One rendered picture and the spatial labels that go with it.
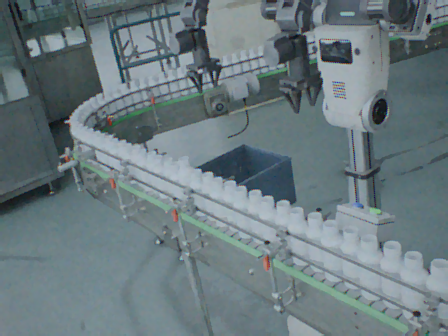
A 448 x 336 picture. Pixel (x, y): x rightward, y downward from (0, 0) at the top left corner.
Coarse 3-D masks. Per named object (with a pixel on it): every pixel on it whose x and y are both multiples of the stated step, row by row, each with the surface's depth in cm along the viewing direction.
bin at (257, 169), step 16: (224, 160) 247; (240, 160) 253; (256, 160) 250; (272, 160) 240; (288, 160) 229; (240, 176) 255; (256, 176) 219; (272, 176) 225; (288, 176) 231; (272, 192) 227; (288, 192) 234
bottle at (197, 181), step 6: (192, 174) 179; (198, 174) 179; (192, 180) 181; (198, 180) 180; (192, 186) 180; (198, 186) 180; (198, 198) 181; (198, 204) 183; (204, 204) 183; (204, 210) 183; (204, 216) 185
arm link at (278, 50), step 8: (304, 16) 136; (304, 24) 136; (280, 32) 142; (288, 32) 139; (296, 32) 138; (304, 32) 138; (272, 40) 136; (280, 40) 136; (288, 40) 138; (264, 48) 138; (272, 48) 136; (280, 48) 136; (288, 48) 137; (264, 56) 139; (272, 56) 137; (280, 56) 136; (288, 56) 138; (272, 64) 138
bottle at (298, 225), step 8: (296, 208) 146; (296, 216) 143; (304, 216) 145; (288, 224) 147; (296, 224) 144; (304, 224) 145; (296, 232) 144; (304, 232) 144; (296, 240) 145; (296, 248) 147; (304, 248) 146; (304, 256) 147; (296, 264) 150; (304, 264) 148
